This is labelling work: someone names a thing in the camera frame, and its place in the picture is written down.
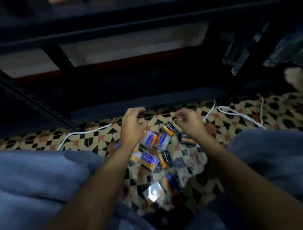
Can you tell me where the person's right hand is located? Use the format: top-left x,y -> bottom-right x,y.
174,108 -> 210,142

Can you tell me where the person's left hand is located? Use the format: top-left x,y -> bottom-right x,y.
119,107 -> 149,150

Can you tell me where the pile of dental floss boxes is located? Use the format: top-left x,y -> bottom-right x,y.
113,121 -> 198,205

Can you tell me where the dark metal shelf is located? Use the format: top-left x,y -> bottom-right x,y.
0,0 -> 303,138

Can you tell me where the person's right forearm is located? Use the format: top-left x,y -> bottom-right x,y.
195,132 -> 303,230

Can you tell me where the person's left forearm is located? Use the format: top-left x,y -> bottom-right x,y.
45,144 -> 137,230

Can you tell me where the person's right leg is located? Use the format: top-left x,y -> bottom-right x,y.
184,129 -> 303,230

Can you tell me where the person's leg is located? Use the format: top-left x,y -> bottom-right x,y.
184,129 -> 303,230
0,149 -> 154,230

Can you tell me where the person's left leg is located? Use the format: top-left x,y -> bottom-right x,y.
0,149 -> 154,230

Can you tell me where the clear plastic bag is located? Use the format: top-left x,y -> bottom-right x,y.
123,142 -> 225,214

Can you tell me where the pack of clear plastic bottles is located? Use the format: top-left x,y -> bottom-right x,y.
222,19 -> 303,76

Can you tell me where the white plastic bag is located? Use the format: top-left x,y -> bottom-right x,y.
284,67 -> 303,93

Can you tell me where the white cable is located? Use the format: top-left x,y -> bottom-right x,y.
203,99 -> 216,123
258,94 -> 264,126
56,118 -> 115,151
217,106 -> 267,130

